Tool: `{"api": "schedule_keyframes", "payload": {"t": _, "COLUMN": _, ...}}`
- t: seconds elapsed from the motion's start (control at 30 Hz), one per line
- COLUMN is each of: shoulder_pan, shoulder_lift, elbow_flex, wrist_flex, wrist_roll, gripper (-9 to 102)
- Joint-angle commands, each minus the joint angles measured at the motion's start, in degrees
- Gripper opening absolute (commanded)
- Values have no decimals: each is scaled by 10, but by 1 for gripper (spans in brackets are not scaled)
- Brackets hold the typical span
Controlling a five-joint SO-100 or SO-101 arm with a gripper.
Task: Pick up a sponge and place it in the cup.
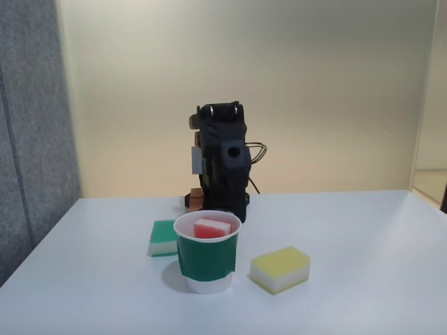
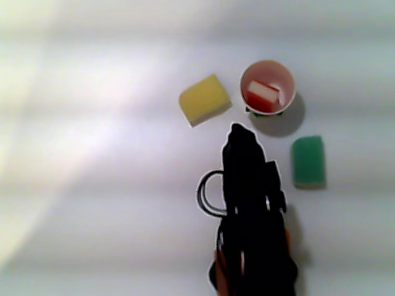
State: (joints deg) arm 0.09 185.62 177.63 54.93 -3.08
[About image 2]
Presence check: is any red and white sponge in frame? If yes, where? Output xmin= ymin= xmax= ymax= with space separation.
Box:
xmin=245 ymin=80 xmax=283 ymax=113

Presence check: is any green and white sponge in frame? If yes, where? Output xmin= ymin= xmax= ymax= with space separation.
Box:
xmin=290 ymin=134 xmax=327 ymax=190

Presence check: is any thin black looped cable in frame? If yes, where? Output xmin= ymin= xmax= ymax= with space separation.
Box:
xmin=195 ymin=168 xmax=230 ymax=218

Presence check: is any white paper cup green band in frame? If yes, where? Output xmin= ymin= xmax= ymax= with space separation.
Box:
xmin=239 ymin=59 xmax=297 ymax=118

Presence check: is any yellow and white sponge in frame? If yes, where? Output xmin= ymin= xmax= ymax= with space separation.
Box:
xmin=178 ymin=73 xmax=233 ymax=129

